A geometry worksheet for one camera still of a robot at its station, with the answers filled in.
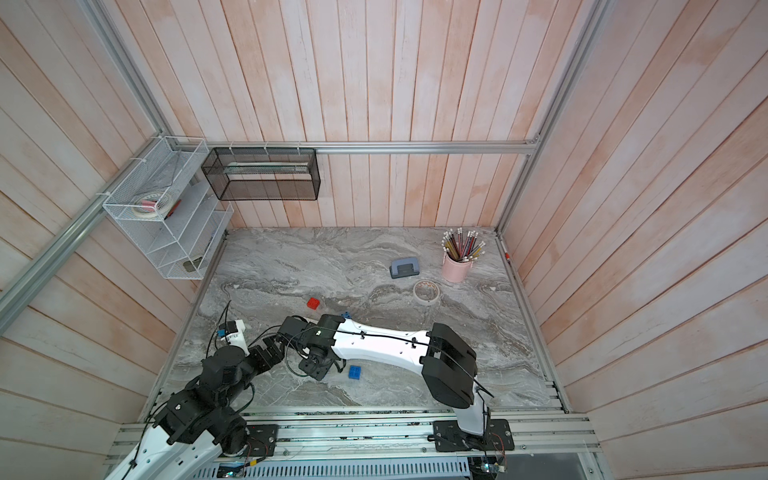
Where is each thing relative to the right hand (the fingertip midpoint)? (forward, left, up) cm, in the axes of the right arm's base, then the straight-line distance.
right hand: (319, 361), depth 79 cm
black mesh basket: (+58, +26, +19) cm, 67 cm away
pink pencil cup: (+34, -42, -5) cm, 55 cm away
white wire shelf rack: (+23, +37, +22) cm, 49 cm away
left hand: (+3, +11, +4) cm, 12 cm away
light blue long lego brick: (+18, -5, -7) cm, 20 cm away
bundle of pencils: (+39, -43, +2) cm, 58 cm away
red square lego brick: (+22, +7, -6) cm, 24 cm away
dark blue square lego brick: (0, -9, -9) cm, 13 cm away
